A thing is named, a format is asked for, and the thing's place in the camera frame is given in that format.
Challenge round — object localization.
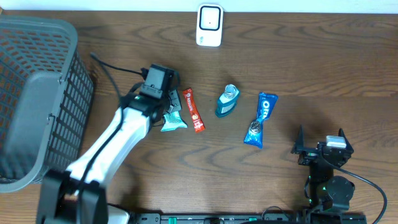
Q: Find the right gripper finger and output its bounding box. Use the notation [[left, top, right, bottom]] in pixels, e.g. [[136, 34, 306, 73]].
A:
[[338, 128, 353, 151], [294, 125, 304, 147]]

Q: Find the mint green wipes pack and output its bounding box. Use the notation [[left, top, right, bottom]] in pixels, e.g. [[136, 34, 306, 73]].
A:
[[161, 111, 188, 132]]

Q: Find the red coffee stick sachet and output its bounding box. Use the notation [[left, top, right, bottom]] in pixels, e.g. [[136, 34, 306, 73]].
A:
[[183, 88, 205, 133]]

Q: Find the teal mouthwash bottle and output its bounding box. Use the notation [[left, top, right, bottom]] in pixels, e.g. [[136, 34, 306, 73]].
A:
[[215, 84, 240, 118]]

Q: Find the blue Oreo cookie pack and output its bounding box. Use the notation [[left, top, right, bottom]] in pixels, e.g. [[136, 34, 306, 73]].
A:
[[244, 92, 279, 149]]

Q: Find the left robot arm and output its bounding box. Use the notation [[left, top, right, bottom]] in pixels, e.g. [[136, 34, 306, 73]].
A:
[[36, 64, 180, 224]]

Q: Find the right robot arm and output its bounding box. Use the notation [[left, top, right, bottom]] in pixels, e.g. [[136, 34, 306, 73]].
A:
[[291, 126, 355, 223]]

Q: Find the white barcode scanner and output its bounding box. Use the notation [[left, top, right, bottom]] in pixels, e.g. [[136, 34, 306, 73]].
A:
[[196, 4, 224, 47]]

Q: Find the grey plastic basket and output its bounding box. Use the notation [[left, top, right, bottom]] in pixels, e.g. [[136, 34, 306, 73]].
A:
[[1, 16, 94, 193]]

